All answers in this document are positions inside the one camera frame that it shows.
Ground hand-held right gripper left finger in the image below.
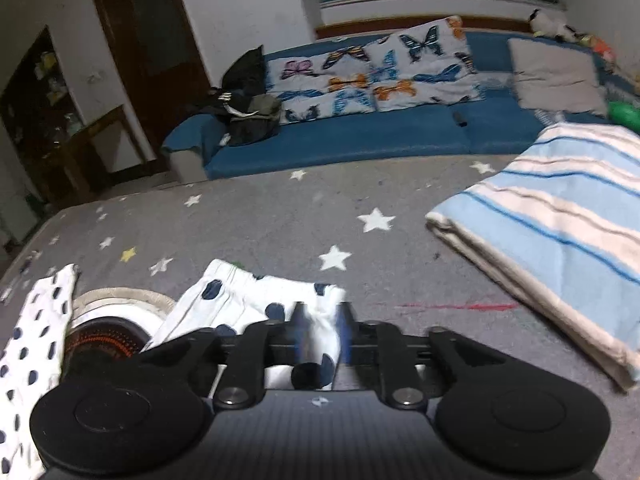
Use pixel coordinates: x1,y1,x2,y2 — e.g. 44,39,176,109
132,301,313,411

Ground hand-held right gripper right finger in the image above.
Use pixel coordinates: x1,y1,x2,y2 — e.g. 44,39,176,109
336,301,506,408

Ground white polka dot pants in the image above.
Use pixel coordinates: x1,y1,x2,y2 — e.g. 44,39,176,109
0,259,348,480

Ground grey star tablecloth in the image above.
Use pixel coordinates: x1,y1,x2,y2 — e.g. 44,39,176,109
0,152,640,480

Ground round black induction cooker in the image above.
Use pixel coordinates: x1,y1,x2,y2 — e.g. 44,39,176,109
65,317,151,376

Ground blue sofa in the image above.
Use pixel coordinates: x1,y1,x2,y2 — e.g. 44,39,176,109
161,30,640,183

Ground olive green bag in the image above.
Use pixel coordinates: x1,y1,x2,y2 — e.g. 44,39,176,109
252,94,283,122

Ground folded blue striped cloth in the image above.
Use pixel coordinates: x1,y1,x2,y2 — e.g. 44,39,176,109
425,122,640,391

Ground black bag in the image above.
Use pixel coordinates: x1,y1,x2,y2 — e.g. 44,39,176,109
210,45,283,147

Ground brown wooden side table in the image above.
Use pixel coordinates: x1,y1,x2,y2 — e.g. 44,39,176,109
65,105,146,191

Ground brown wooden door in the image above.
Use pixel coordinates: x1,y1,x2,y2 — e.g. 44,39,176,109
90,0,211,161

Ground grey pillow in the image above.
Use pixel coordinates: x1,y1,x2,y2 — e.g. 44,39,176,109
507,37,611,116

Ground dark wooden display cabinet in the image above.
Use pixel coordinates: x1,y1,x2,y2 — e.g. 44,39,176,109
0,27,96,211

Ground green toy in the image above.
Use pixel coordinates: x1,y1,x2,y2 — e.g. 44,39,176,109
607,101,640,133

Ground white and black plush toy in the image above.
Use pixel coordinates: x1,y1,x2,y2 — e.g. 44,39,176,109
529,9,581,41

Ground colourful plush toy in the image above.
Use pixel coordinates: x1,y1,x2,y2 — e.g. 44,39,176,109
585,35,616,61

